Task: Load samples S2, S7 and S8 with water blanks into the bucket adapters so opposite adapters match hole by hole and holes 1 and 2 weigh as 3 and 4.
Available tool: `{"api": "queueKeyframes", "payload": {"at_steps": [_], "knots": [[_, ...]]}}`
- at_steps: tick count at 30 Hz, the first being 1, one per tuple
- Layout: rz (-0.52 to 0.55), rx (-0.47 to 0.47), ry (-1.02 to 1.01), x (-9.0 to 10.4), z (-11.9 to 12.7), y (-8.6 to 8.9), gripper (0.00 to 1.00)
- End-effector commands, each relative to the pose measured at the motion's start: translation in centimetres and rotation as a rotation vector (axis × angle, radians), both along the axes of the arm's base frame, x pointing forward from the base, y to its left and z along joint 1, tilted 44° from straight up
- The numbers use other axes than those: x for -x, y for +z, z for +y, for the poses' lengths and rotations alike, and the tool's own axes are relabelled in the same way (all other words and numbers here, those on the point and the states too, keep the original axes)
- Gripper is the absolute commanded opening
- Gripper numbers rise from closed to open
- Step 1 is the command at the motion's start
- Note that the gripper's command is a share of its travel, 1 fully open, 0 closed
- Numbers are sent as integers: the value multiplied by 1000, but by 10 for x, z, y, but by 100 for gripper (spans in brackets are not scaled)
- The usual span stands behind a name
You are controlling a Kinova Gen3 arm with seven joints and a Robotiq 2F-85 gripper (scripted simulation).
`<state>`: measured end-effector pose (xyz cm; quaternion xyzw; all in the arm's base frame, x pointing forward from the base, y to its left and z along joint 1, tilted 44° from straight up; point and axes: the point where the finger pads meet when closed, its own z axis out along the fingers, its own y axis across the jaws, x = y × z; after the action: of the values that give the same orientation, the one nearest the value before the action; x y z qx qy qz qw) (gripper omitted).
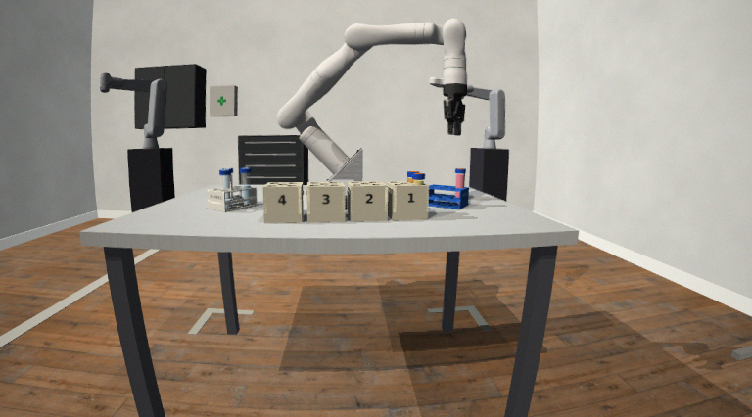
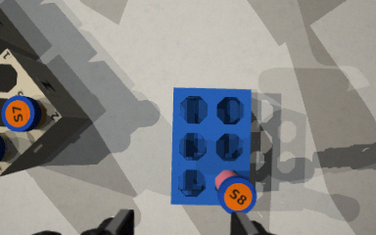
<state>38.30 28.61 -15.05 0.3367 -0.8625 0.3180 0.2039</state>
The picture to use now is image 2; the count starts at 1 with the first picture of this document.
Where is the blue tube rack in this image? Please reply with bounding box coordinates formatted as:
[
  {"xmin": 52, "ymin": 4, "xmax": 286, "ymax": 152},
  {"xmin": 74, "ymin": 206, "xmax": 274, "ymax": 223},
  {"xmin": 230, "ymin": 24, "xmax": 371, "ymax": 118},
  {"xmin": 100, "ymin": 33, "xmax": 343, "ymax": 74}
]
[{"xmin": 171, "ymin": 87, "xmax": 252, "ymax": 206}]

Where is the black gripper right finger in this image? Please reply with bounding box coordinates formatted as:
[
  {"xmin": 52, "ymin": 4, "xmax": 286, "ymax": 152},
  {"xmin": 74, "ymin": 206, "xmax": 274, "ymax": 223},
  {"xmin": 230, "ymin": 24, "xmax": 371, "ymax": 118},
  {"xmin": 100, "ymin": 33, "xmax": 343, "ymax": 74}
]
[{"xmin": 230, "ymin": 211, "xmax": 275, "ymax": 235}]

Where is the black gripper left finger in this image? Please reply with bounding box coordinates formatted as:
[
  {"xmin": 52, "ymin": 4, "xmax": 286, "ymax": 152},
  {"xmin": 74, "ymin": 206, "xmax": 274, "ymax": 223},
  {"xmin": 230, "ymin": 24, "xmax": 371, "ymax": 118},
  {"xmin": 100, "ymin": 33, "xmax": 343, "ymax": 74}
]
[{"xmin": 32, "ymin": 209, "xmax": 134, "ymax": 235}]

